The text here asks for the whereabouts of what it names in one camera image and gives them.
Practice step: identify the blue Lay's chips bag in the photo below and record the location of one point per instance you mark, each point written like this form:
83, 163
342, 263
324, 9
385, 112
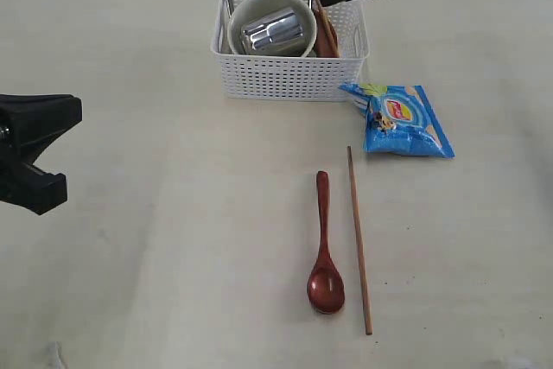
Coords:
399, 120

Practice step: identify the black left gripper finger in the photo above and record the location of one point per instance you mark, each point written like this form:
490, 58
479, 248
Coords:
29, 124
26, 186

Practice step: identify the brown wooden plate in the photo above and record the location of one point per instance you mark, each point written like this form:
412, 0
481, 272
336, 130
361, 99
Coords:
322, 46

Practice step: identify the dark red wooden spoon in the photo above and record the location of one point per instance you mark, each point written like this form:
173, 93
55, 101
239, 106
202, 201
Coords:
325, 287

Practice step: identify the white ceramic bowl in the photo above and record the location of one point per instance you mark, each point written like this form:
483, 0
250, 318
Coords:
251, 10

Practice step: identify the light wooden chopstick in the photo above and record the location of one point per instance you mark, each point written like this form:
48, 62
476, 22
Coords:
359, 245
319, 6

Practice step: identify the white perforated plastic basket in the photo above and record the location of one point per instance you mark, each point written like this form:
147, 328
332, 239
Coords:
303, 79

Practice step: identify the shiny stainless steel cup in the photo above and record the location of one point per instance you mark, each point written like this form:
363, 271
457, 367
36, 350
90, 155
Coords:
279, 34

